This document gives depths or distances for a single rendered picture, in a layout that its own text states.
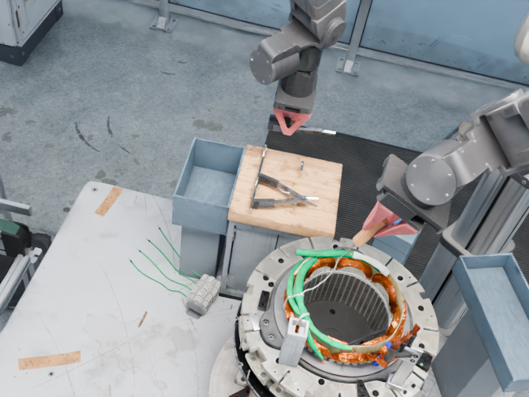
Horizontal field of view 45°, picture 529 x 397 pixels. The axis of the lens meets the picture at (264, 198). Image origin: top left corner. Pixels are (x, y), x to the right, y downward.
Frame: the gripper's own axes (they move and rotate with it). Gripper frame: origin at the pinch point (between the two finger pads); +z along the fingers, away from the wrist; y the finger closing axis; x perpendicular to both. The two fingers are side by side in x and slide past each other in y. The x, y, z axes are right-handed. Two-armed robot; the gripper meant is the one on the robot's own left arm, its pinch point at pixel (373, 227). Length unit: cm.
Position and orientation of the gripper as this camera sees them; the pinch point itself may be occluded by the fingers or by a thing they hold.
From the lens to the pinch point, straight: 87.7
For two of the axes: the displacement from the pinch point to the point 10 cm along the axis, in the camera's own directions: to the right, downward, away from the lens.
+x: 3.2, -6.1, 7.2
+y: 8.0, 5.8, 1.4
